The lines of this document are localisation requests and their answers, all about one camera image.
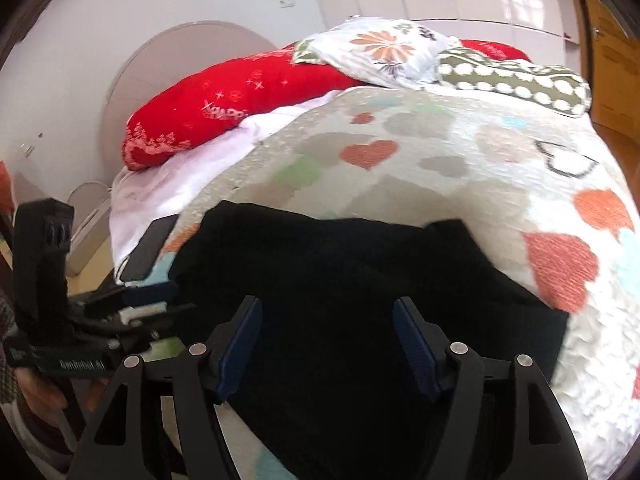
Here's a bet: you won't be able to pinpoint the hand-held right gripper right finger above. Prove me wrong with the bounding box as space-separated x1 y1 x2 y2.
391 297 591 480

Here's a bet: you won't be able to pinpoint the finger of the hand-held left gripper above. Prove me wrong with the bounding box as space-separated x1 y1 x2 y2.
116 213 181 285
75 281 198 333

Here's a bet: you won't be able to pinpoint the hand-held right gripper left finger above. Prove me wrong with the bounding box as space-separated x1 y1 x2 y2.
65 296 264 480

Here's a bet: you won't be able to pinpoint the black pants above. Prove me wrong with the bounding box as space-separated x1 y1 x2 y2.
170 200 571 480

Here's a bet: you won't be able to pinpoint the person's left hand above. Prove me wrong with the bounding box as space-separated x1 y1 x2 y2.
15 369 108 413

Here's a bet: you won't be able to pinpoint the white bedside cabinet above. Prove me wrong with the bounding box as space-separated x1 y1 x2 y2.
65 182 113 277

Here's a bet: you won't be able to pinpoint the red printed pillow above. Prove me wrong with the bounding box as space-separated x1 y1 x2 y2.
457 39 531 63
122 47 366 172

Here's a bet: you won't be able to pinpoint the beige rounded headboard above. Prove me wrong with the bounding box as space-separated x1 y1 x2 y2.
102 21 281 186

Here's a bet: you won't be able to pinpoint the quilted heart-print bedspread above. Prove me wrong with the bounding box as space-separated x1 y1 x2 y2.
112 85 640 480

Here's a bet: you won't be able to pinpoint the olive hedgehog-print bolster pillow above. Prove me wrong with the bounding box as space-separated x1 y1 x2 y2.
436 47 593 118

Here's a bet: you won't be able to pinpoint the floral print pillow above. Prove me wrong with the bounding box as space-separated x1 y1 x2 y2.
291 16 461 92

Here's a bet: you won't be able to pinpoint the wooden door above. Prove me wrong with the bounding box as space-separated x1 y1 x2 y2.
580 0 640 131

